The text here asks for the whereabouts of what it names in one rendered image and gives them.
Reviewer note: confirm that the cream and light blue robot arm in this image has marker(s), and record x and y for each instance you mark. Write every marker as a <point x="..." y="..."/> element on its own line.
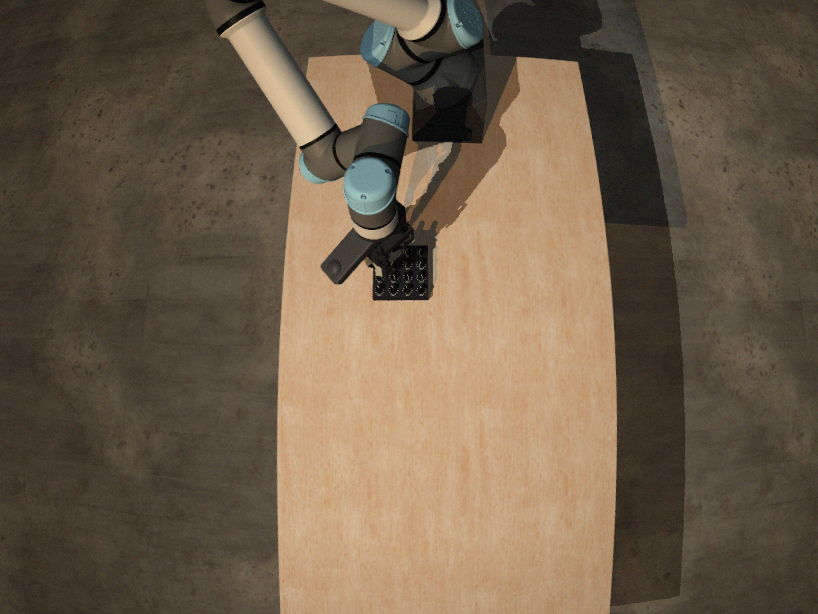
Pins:
<point x="369" y="184"/>

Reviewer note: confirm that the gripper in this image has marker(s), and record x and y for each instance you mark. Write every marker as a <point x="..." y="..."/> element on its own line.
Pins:
<point x="381" y="253"/>

